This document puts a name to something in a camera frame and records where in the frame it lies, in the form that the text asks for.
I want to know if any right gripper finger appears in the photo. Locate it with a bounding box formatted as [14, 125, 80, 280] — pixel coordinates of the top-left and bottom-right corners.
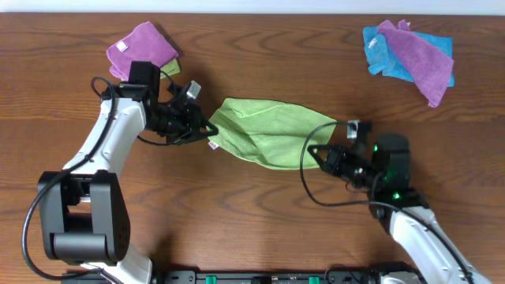
[307, 144, 342, 155]
[309, 151, 335, 174]

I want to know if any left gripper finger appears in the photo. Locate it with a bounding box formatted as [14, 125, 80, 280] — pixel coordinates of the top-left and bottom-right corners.
[166, 129, 219, 145]
[195, 111, 219, 133]

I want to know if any green microfiber cloth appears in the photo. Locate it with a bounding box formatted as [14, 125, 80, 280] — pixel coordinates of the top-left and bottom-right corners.
[209, 98, 335, 170]

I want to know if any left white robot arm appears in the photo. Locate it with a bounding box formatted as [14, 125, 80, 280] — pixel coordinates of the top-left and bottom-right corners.
[21, 62, 219, 283]

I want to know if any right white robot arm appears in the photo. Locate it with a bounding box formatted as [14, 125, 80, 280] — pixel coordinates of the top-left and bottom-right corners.
[302, 133, 489, 283]

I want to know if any folded green cloth under purple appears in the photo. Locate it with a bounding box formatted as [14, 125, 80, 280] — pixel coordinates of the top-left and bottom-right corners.
[160, 59, 181, 79]

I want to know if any purple cloth on blue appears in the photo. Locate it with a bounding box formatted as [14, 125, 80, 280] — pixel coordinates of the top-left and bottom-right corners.
[377, 21, 455, 107]

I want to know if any right black camera cable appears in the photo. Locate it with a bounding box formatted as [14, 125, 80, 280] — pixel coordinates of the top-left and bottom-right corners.
[299, 121, 474, 284]

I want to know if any black camera cable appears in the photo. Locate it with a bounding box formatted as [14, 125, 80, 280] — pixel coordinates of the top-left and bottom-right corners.
[299, 121, 474, 284]
[21, 76, 174, 282]

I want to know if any left black camera cable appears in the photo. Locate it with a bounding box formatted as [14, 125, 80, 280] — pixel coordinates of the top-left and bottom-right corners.
[21, 76, 174, 282]

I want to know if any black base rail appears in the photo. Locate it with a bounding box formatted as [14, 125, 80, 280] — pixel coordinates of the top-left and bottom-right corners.
[61, 262, 427, 284]

